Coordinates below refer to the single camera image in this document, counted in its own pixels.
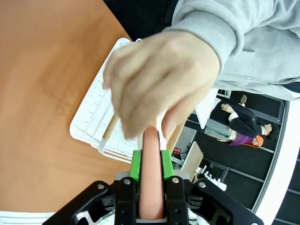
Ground white power strip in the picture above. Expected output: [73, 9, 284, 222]
[196, 165, 227, 192]

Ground white ribbed board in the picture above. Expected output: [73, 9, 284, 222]
[0, 210, 57, 225]

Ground person's right forearm grey sleeve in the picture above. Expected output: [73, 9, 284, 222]
[163, 0, 249, 78]

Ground pink lint roller grey grip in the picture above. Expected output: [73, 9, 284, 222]
[137, 112, 168, 221]

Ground person's black trousers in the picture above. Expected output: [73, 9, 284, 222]
[103, 0, 180, 42]

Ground person's right hand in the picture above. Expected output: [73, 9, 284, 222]
[102, 30, 221, 141]

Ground white wire rack wooden handle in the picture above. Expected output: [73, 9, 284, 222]
[69, 37, 188, 165]

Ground white board panel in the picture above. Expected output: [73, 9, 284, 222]
[195, 88, 222, 130]

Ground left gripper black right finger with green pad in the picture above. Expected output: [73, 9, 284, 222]
[160, 150, 265, 225]

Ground bystander in purple top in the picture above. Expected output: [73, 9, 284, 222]
[217, 129, 264, 149]

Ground bystander in black jacket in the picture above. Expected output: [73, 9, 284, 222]
[220, 94, 280, 141]

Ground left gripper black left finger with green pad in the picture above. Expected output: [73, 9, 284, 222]
[42, 150, 143, 225]

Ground light wooden side table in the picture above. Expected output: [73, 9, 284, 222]
[180, 141, 204, 181]

